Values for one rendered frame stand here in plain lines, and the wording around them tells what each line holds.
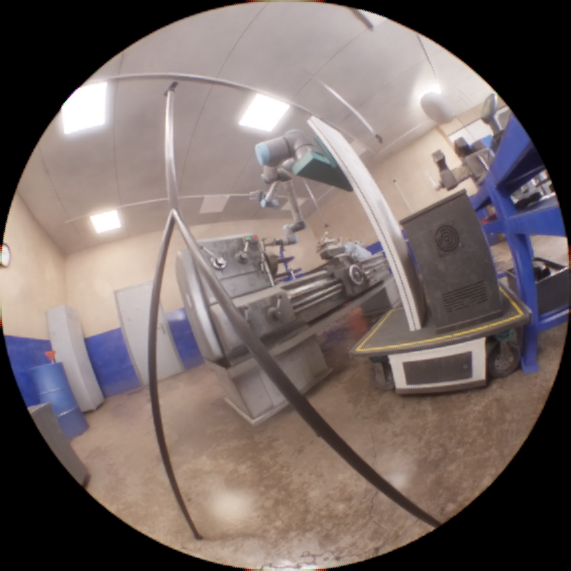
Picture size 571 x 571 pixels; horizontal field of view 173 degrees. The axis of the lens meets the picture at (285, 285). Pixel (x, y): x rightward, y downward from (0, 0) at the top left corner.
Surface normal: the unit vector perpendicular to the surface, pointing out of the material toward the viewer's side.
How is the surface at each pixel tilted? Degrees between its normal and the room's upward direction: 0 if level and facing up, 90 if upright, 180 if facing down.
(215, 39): 180
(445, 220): 90
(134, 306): 90
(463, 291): 90
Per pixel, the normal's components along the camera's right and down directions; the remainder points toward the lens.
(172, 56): 0.36, 0.93
